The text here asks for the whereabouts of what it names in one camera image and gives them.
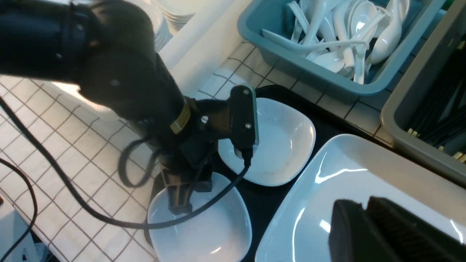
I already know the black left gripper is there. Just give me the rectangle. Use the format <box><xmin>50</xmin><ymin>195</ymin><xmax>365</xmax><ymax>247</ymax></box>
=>
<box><xmin>157</xmin><ymin>85</ymin><xmax>258</xmax><ymax>215</ymax></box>

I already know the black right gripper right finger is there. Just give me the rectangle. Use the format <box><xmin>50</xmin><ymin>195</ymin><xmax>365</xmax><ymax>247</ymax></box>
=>
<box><xmin>366</xmin><ymin>196</ymin><xmax>466</xmax><ymax>262</ymax></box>

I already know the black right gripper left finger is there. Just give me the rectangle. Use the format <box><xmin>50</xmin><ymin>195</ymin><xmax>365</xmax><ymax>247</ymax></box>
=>
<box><xmin>328</xmin><ymin>199</ymin><xmax>397</xmax><ymax>262</ymax></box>

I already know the small white dish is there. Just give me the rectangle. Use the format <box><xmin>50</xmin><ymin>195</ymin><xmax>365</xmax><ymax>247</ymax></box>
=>
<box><xmin>218</xmin><ymin>97</ymin><xmax>316</xmax><ymax>187</ymax></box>
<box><xmin>149</xmin><ymin>188</ymin><xmax>252</xmax><ymax>262</ymax></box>

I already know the large white square plate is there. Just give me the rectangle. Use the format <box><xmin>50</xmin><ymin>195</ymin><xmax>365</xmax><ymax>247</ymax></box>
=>
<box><xmin>255</xmin><ymin>134</ymin><xmax>466</xmax><ymax>262</ymax></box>

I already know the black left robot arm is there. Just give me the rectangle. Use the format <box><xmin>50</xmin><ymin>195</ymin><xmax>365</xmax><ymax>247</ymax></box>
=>
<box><xmin>1</xmin><ymin>0</ymin><xmax>291</xmax><ymax>237</ymax></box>

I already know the pile of black chopsticks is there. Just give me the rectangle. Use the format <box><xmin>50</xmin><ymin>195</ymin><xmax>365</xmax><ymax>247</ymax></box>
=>
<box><xmin>405</xmin><ymin>39</ymin><xmax>466</xmax><ymax>151</ymax></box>

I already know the large white plastic tub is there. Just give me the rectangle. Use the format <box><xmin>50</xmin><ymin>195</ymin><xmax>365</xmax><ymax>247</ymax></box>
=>
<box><xmin>51</xmin><ymin>0</ymin><xmax>252</xmax><ymax>122</ymax></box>

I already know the teal plastic bin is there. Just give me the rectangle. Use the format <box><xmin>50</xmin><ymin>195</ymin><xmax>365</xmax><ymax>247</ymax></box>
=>
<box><xmin>237</xmin><ymin>0</ymin><xmax>444</xmax><ymax>101</ymax></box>

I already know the stack of small white dishes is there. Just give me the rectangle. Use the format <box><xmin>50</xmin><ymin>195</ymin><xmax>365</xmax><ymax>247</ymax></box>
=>
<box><xmin>128</xmin><ymin>0</ymin><xmax>173</xmax><ymax>52</ymax></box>

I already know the stack of large white plates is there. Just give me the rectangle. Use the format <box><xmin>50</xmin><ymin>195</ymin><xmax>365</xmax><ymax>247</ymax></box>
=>
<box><xmin>151</xmin><ymin>0</ymin><xmax>209</xmax><ymax>30</ymax></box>

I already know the pile of white spoons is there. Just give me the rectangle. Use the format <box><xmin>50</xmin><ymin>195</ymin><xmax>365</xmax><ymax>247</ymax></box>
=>
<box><xmin>262</xmin><ymin>0</ymin><xmax>410</xmax><ymax>84</ymax></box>

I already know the brown plastic bin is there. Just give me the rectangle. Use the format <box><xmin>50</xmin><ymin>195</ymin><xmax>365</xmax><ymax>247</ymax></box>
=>
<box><xmin>381</xmin><ymin>0</ymin><xmax>465</xmax><ymax>186</ymax></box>

